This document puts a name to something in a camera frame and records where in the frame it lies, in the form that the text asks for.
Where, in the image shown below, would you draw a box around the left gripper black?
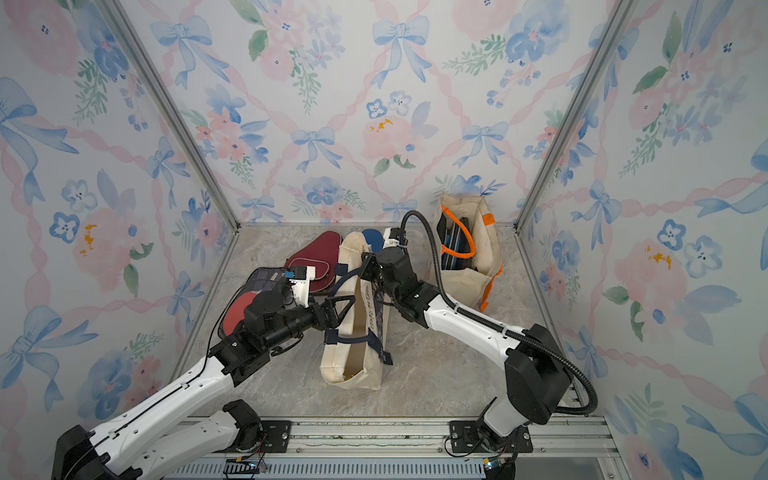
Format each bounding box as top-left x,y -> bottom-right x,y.
266,291 -> 355,353

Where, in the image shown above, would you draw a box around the blue ping pong paddle case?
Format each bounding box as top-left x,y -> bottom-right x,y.
362,229 -> 384,253

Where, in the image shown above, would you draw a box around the maroon ping pong paddle case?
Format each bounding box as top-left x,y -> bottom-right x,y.
285,231 -> 342,294

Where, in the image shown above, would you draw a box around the cream canvas bag orange handles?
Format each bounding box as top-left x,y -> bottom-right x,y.
436,193 -> 503,311

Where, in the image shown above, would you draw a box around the cream canvas bag navy handles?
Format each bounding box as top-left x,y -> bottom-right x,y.
320,232 -> 392,390

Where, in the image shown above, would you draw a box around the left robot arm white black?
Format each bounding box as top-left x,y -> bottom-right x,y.
51,292 -> 355,479

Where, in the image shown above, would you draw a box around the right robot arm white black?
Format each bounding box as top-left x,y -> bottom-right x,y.
360,247 -> 574,445

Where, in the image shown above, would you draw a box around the dark items in orange bag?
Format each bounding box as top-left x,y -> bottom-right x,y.
437,213 -> 472,271

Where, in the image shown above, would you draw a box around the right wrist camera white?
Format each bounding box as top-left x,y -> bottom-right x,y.
383,227 -> 407,249

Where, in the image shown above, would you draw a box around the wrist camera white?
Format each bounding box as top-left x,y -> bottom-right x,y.
285,266 -> 316,308
383,227 -> 407,249

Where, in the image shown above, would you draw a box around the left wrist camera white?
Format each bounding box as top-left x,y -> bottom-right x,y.
285,266 -> 316,308

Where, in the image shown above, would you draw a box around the black corrugated cable conduit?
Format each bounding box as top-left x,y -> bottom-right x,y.
399,209 -> 599,417

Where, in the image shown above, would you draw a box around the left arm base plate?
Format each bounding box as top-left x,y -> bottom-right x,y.
205,418 -> 293,454

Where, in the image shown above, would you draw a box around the aluminium front rail frame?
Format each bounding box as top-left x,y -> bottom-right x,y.
159,416 -> 630,479

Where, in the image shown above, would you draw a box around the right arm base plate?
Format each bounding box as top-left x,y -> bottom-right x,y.
445,420 -> 533,456

